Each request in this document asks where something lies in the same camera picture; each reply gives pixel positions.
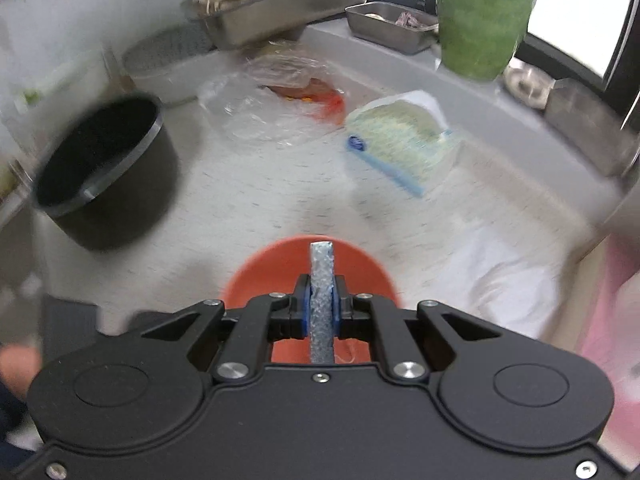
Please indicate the black window frame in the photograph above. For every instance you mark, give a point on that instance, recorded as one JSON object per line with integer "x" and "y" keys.
{"x": 617, "y": 35}

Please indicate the white paper tissue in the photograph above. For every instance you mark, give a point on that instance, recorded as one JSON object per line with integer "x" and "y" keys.
{"x": 510, "y": 280}

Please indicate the green pepper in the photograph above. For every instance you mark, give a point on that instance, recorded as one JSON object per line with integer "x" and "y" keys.
{"x": 32, "y": 96}

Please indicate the white strainer bowl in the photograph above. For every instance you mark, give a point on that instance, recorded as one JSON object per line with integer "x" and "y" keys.
{"x": 165, "y": 70}

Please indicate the soft facial tissue pack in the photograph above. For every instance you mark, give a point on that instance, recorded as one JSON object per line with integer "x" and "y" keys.
{"x": 400, "y": 135}

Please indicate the round steel lid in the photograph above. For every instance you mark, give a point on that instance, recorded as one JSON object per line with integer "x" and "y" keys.
{"x": 525, "y": 85}

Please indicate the clear plastic bag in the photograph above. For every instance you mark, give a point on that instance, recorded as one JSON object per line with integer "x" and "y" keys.
{"x": 250, "y": 105}

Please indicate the meat pieces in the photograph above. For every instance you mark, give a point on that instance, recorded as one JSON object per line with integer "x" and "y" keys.
{"x": 410, "y": 19}

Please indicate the small steel tray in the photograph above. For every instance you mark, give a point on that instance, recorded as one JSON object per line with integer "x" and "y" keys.
{"x": 380, "y": 32}

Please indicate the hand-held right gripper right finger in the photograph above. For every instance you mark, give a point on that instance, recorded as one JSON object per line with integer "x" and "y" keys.
{"x": 339, "y": 312}

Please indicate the deep steel tray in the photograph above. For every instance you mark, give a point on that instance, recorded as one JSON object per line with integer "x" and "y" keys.
{"x": 585, "y": 120}

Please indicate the orange footed bowl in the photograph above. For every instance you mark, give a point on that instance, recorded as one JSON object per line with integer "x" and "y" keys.
{"x": 270, "y": 275}

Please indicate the black rice cooker pot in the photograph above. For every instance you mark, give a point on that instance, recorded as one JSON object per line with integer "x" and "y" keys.
{"x": 125, "y": 200}

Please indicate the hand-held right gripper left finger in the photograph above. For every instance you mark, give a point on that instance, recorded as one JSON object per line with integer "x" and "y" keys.
{"x": 302, "y": 312}

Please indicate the green vase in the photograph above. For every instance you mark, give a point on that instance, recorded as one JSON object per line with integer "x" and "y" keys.
{"x": 480, "y": 20}

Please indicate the large steel tray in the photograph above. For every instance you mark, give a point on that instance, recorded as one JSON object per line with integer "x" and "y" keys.
{"x": 280, "y": 15}

